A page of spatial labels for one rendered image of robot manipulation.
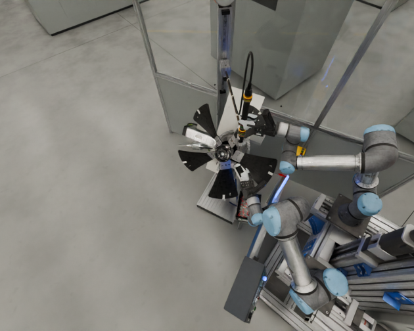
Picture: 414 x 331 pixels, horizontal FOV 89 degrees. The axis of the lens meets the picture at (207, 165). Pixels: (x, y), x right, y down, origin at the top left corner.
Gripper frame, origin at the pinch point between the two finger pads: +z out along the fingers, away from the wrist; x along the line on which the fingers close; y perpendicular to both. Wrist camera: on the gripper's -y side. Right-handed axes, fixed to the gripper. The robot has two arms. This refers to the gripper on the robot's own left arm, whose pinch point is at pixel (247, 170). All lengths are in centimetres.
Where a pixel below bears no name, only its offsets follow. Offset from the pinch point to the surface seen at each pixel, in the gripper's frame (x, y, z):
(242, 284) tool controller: -8, 19, -64
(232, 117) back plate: -2.1, 0.3, 46.1
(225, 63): -30, -1, 74
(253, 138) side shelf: 34, -19, 48
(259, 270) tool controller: -8, 10, -60
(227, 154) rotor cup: -6.1, 11.3, 11.5
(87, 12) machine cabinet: 74, 233, 511
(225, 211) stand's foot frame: 109, 19, 10
